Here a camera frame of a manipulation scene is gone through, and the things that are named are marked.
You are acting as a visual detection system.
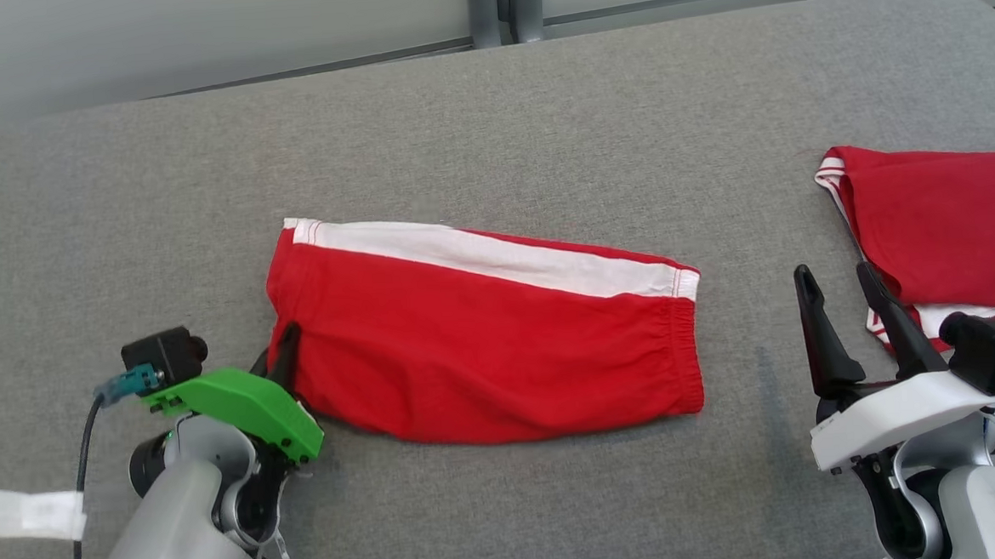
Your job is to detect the red shirt with striped trim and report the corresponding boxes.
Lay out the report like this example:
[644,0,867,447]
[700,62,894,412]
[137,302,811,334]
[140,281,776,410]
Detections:
[811,138,995,359]

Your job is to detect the teal left camera connector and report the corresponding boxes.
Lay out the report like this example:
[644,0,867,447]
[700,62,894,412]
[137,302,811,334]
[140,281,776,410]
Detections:
[92,362,167,410]

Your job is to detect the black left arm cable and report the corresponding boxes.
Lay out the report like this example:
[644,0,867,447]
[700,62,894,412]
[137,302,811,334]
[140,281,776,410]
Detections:
[63,394,115,559]

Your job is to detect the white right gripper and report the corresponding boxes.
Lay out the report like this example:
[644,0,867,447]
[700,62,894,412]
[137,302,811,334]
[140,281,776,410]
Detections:
[793,254,995,475]

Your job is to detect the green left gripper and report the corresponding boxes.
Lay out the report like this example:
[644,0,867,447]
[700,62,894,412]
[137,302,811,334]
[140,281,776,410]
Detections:
[137,322,327,471]

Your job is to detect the red shorts with white stripe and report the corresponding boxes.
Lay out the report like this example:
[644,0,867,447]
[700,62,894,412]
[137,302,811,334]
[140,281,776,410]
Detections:
[259,196,710,457]

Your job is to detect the white label tag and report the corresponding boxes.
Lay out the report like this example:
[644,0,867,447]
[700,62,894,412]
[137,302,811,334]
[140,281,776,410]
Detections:
[0,480,88,546]

